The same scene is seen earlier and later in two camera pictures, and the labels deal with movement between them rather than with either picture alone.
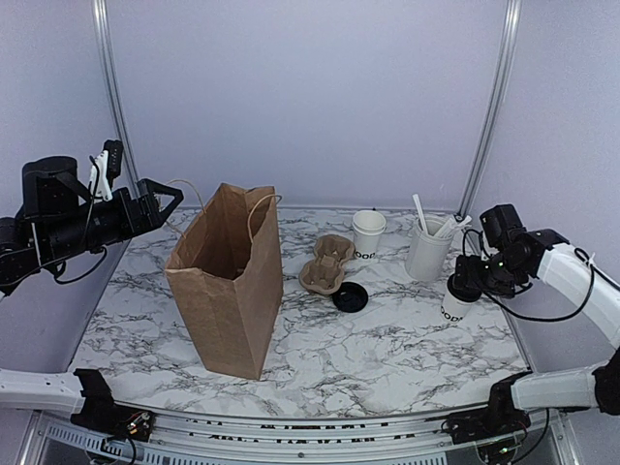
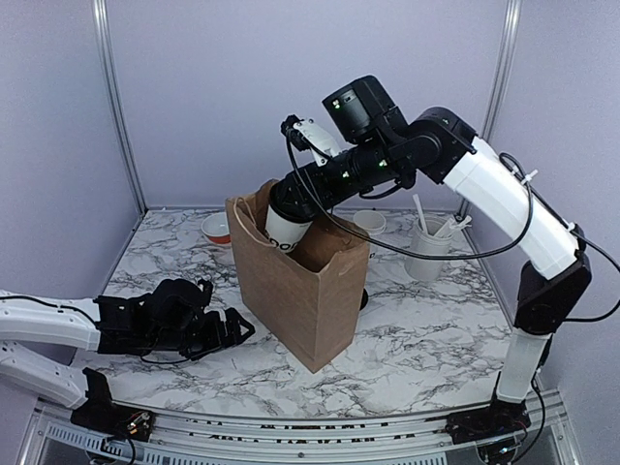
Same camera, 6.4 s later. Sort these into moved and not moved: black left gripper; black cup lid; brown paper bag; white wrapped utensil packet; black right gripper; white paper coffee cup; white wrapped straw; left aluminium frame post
Moved: black left gripper; brown paper bag; black right gripper; white paper coffee cup; black cup lid
Not moved: white wrapped straw; left aluminium frame post; white wrapped utensil packet
